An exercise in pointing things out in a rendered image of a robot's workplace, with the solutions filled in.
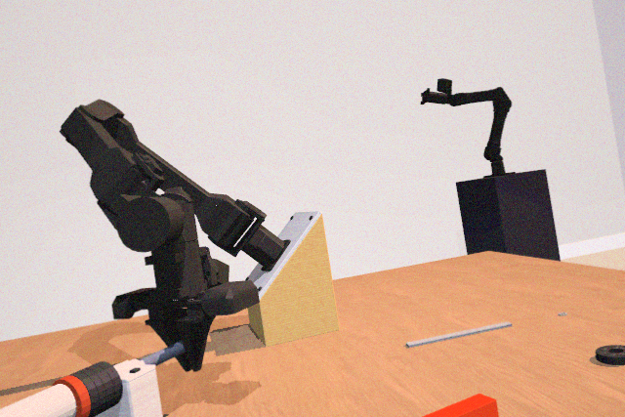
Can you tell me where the red rectangular block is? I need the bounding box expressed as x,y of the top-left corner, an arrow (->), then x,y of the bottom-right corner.
423,394 -> 499,417

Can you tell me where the orange-red ring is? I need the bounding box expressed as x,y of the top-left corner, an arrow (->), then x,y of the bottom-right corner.
51,376 -> 91,417

